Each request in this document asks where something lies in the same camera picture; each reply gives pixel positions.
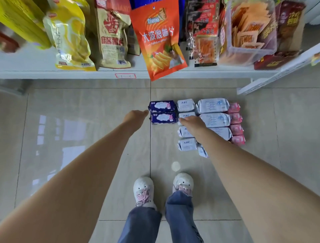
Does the person's right hand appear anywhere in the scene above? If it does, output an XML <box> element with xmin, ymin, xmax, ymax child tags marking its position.
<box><xmin>179</xmin><ymin>115</ymin><xmax>209</xmax><ymax>137</ymax></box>

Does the person's left hand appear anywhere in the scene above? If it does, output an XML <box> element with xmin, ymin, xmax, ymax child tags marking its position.
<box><xmin>122</xmin><ymin>109</ymin><xmax>150</xmax><ymax>133</ymax></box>

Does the small white ABC packet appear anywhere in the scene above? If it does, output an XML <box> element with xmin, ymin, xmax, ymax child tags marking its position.
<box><xmin>178</xmin><ymin>112</ymin><xmax>197</xmax><ymax>126</ymax></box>
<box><xmin>177</xmin><ymin>99</ymin><xmax>195</xmax><ymax>112</ymax></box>

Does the long white pad packet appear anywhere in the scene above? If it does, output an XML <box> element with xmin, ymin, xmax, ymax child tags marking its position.
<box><xmin>195</xmin><ymin>98</ymin><xmax>230</xmax><ymax>114</ymax></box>
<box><xmin>199</xmin><ymin>112</ymin><xmax>231</xmax><ymax>128</ymax></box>
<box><xmin>197</xmin><ymin>146</ymin><xmax>209</xmax><ymax>159</ymax></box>
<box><xmin>209</xmin><ymin>127</ymin><xmax>233</xmax><ymax>141</ymax></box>

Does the purple pad packet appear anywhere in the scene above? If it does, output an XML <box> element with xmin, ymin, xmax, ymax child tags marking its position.
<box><xmin>148</xmin><ymin>100</ymin><xmax>177</xmax><ymax>113</ymax></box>
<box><xmin>149</xmin><ymin>112</ymin><xmax>177</xmax><ymax>125</ymax></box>

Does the orange chip bag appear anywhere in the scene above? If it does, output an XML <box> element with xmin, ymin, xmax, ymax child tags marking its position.
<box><xmin>129</xmin><ymin>0</ymin><xmax>188</xmax><ymax>81</ymax></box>

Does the row of red strip packets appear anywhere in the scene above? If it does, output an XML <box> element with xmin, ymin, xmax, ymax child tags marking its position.
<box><xmin>185</xmin><ymin>0</ymin><xmax>220</xmax><ymax>67</ymax></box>

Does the white metal shelf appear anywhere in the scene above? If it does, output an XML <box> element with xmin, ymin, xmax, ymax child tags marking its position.
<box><xmin>0</xmin><ymin>0</ymin><xmax>320</xmax><ymax>80</ymax></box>

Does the person's left forearm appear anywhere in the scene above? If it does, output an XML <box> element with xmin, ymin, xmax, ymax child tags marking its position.
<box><xmin>0</xmin><ymin>124</ymin><xmax>135</xmax><ymax>243</ymax></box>

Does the person's right forearm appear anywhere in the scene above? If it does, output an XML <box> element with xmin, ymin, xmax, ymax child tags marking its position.
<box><xmin>197</xmin><ymin>130</ymin><xmax>320</xmax><ymax>243</ymax></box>

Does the person's right shoe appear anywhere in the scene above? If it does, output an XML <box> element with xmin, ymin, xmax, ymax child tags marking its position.
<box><xmin>172</xmin><ymin>173</ymin><xmax>194</xmax><ymax>197</ymax></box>

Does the person's shoe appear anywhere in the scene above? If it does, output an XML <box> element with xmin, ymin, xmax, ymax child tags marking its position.
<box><xmin>172</xmin><ymin>173</ymin><xmax>194</xmax><ymax>197</ymax></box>
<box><xmin>133</xmin><ymin>176</ymin><xmax>157</xmax><ymax>211</ymax></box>

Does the person's left shoe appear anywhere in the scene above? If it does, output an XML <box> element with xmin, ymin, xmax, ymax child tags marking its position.
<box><xmin>133</xmin><ymin>176</ymin><xmax>157</xmax><ymax>211</ymax></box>

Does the person's right leg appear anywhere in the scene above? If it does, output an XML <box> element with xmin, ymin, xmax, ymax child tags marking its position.
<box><xmin>165</xmin><ymin>191</ymin><xmax>204</xmax><ymax>243</ymax></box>

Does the person's leg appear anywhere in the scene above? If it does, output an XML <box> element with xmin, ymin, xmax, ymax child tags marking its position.
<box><xmin>165</xmin><ymin>191</ymin><xmax>204</xmax><ymax>243</ymax></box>
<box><xmin>117</xmin><ymin>206</ymin><xmax>162</xmax><ymax>243</ymax></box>

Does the person's left leg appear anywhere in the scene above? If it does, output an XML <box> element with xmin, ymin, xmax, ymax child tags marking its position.
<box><xmin>117</xmin><ymin>206</ymin><xmax>162</xmax><ymax>243</ymax></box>

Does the white perforated rack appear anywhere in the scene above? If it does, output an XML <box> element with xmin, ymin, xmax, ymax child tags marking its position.
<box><xmin>237</xmin><ymin>42</ymin><xmax>320</xmax><ymax>95</ymax></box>

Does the beige snack bag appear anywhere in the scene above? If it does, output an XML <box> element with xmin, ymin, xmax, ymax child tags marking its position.
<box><xmin>126</xmin><ymin>24</ymin><xmax>141</xmax><ymax>56</ymax></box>
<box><xmin>95</xmin><ymin>0</ymin><xmax>132</xmax><ymax>69</ymax></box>

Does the yellow chip bag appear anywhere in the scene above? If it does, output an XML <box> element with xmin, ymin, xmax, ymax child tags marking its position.
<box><xmin>43</xmin><ymin>0</ymin><xmax>97</xmax><ymax>72</ymax></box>

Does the clear box of orange sachets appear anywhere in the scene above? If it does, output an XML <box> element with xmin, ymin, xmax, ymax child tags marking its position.
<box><xmin>219</xmin><ymin>0</ymin><xmax>278</xmax><ymax>66</ymax></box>

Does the brown snack box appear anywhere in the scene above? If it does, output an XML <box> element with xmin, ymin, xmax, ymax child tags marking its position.
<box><xmin>254</xmin><ymin>0</ymin><xmax>307</xmax><ymax>70</ymax></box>

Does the pile of red bags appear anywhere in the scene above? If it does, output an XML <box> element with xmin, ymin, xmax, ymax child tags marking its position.
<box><xmin>0</xmin><ymin>31</ymin><xmax>19</xmax><ymax>53</ymax></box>

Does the plain yellow snack bag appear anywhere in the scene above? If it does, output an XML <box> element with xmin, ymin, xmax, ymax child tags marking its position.
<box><xmin>0</xmin><ymin>0</ymin><xmax>52</xmax><ymax>50</ymax></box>

